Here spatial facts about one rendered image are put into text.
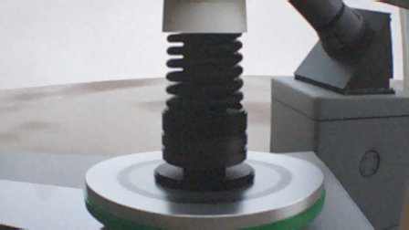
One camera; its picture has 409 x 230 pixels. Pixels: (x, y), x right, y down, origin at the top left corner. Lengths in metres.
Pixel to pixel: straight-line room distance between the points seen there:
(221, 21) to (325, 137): 1.04
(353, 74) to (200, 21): 1.08
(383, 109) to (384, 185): 0.23
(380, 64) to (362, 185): 0.35
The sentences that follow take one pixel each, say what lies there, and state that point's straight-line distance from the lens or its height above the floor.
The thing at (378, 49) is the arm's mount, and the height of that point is 0.98.
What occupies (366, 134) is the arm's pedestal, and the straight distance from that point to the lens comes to 1.57.
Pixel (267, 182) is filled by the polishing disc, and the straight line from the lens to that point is 0.52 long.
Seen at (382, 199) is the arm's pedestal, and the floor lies 0.54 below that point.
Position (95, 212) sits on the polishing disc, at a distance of 0.49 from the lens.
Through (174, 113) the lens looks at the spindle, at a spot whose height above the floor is 0.97.
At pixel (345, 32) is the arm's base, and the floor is 1.01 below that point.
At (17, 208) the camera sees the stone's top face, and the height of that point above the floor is 0.87.
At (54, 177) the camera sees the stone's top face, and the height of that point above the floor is 0.87.
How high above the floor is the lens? 1.06
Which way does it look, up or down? 10 degrees down
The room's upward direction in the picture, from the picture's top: straight up
